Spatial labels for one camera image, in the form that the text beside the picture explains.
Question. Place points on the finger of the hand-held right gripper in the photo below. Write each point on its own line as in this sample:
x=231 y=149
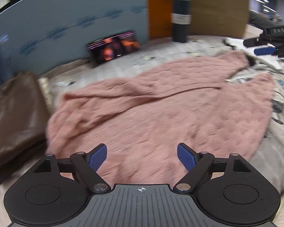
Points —
x=264 y=50
x=252 y=42

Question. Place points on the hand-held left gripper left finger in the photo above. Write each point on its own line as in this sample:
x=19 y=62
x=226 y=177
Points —
x=98 y=158

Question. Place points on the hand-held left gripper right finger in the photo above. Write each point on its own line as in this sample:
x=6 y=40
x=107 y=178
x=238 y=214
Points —
x=186 y=158

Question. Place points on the pink knit sweater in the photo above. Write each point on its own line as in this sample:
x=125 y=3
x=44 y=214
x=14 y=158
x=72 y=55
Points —
x=156 y=113

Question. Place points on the white cloth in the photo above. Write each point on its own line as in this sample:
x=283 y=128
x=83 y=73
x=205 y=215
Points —
x=269 y=62

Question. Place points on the dark grey cloth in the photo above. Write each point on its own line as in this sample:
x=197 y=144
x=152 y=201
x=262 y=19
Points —
x=259 y=19

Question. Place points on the brown cardboard sheet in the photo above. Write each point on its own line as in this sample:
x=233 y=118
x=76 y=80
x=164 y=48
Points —
x=217 y=9

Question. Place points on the dark green thermos bottle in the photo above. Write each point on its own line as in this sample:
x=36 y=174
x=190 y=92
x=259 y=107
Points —
x=181 y=16

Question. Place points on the brown leather bag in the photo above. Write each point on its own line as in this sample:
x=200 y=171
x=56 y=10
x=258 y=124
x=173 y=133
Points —
x=13 y=120

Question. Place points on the orange board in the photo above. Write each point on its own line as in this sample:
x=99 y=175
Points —
x=159 y=9

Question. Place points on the printed bed sheet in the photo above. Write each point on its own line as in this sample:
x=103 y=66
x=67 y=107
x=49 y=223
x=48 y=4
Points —
x=153 y=55

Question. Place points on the light blue patterned board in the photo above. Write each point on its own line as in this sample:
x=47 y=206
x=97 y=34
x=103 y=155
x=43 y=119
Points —
x=61 y=33

